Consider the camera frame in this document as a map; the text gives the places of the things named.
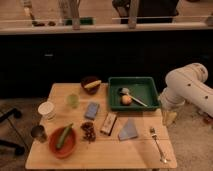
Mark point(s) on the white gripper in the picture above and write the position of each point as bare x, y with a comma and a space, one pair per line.
170, 100

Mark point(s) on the orange apple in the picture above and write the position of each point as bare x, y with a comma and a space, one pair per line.
126, 100

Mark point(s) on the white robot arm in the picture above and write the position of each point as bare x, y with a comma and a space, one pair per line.
186, 84

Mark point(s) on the metal fork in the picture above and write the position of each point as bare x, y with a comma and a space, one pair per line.
163, 158

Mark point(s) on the green plastic tray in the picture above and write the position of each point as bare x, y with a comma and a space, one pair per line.
142, 88

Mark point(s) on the blue folded cloth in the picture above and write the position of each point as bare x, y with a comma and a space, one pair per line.
128, 131

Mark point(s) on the white spoon in tray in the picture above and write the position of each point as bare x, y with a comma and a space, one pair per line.
126, 91

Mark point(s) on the blue sponge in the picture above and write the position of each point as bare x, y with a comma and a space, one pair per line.
92, 110

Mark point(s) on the yellow banana piece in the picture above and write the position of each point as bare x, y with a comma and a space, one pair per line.
92, 84

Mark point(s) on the dark grape bunch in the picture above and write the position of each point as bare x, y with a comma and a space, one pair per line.
89, 132

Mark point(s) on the dark brown bowl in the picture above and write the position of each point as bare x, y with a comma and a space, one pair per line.
87, 80

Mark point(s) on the wooden table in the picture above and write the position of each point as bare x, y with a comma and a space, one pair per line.
106, 152

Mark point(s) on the green translucent cup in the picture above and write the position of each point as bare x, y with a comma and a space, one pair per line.
73, 100

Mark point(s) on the orange bowl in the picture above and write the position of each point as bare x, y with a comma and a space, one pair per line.
69, 144

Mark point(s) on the green cucumber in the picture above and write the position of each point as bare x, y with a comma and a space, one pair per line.
63, 136

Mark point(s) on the white paper cup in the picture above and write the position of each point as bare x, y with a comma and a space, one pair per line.
46, 110

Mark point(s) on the metal cup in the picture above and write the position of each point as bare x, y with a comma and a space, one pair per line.
38, 133

